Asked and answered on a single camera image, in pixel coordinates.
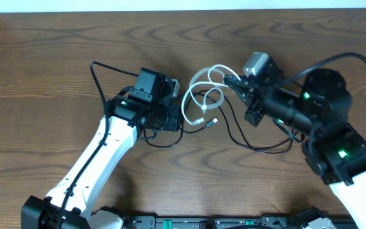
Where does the white usb cable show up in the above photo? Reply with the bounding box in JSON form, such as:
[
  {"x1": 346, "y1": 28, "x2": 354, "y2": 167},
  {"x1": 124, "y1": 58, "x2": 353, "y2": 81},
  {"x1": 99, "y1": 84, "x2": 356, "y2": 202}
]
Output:
[{"x1": 180, "y1": 64, "x2": 241, "y2": 126}]

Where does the black multi-head usb cable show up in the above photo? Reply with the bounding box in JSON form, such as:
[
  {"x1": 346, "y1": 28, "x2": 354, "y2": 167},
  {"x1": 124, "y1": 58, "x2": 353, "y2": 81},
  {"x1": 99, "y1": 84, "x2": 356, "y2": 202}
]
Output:
[{"x1": 143, "y1": 88, "x2": 301, "y2": 155}]

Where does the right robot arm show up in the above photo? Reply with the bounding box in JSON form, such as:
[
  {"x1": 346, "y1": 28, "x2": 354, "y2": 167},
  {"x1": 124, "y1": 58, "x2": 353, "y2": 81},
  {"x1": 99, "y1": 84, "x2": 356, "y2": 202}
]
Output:
[{"x1": 224, "y1": 59, "x2": 366, "y2": 228}]

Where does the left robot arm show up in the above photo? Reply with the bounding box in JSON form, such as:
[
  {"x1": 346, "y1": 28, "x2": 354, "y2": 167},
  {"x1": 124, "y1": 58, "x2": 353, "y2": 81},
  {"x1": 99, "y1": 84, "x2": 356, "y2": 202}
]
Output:
[{"x1": 21, "y1": 68, "x2": 182, "y2": 229}]

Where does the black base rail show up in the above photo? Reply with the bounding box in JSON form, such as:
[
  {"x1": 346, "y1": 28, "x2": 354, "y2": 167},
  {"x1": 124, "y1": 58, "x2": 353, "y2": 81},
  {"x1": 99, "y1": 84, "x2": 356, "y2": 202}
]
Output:
[{"x1": 121, "y1": 215, "x2": 357, "y2": 229}]

